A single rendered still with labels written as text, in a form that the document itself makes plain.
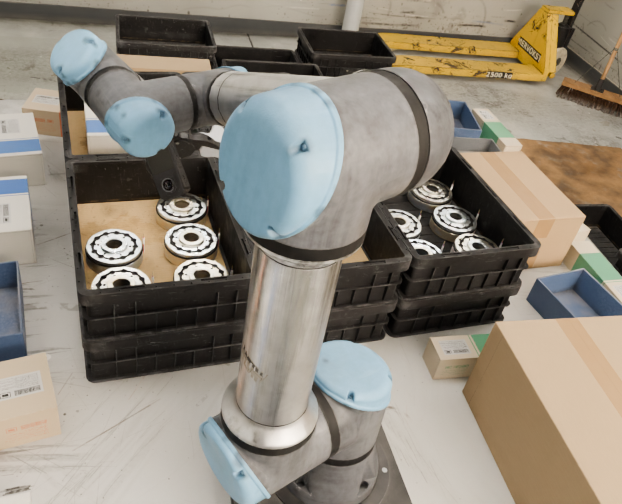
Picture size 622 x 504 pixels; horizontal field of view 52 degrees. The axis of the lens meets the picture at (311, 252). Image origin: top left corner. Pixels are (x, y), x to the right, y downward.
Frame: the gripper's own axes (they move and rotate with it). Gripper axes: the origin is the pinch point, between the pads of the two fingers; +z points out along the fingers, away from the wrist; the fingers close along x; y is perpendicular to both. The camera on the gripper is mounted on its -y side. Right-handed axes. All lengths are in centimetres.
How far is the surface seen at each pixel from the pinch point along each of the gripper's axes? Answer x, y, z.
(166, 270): 15.4, -10.2, 9.7
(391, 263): -24.8, -18.1, 21.2
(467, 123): -48, 54, 105
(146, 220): 21.2, 4.3, 13.6
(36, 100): 58, 59, 24
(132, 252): 19.4, -6.8, 4.8
